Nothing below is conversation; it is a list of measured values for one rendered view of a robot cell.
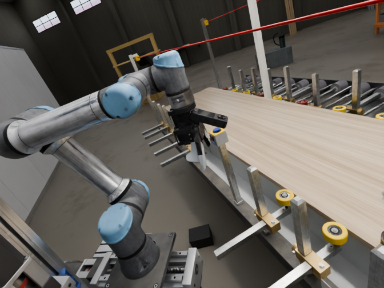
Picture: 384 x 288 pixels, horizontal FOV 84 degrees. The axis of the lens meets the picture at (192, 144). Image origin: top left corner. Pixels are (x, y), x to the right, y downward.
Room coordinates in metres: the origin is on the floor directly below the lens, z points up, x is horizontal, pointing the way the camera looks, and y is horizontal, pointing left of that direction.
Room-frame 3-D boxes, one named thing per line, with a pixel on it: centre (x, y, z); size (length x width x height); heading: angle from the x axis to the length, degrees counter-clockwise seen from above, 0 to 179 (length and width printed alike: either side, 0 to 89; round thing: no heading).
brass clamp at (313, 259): (0.49, -0.27, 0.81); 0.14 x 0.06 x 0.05; 14
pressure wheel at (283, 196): (0.74, -0.33, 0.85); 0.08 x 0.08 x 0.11
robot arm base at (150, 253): (0.57, 0.33, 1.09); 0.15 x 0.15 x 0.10
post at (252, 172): (0.76, -0.21, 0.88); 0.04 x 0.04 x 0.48; 14
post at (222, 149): (1.01, -0.15, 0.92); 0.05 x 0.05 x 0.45; 14
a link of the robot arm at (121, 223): (0.58, 0.33, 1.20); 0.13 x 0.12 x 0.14; 167
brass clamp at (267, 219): (0.73, -0.21, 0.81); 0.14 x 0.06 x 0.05; 14
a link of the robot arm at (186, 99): (0.63, -0.02, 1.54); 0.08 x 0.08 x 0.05
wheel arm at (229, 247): (0.70, -0.13, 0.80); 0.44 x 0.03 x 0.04; 104
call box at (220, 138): (1.01, -0.15, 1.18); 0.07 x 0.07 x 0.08; 14
